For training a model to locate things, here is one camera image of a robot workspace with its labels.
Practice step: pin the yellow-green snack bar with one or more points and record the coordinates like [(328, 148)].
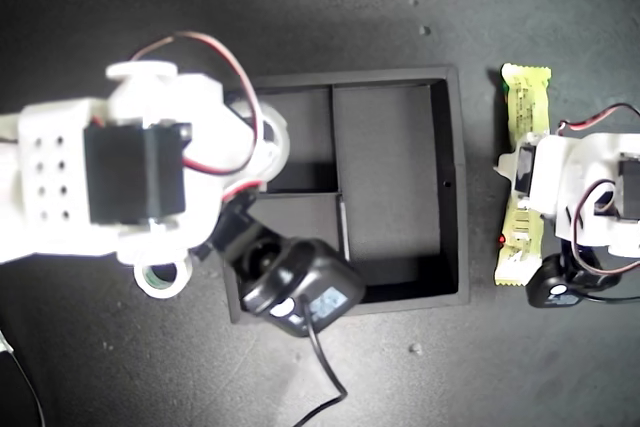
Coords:
[(525, 102)]

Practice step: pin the black tray with wells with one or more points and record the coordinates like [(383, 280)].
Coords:
[(390, 172)]

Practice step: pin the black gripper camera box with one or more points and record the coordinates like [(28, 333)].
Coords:
[(545, 292), (300, 287)]

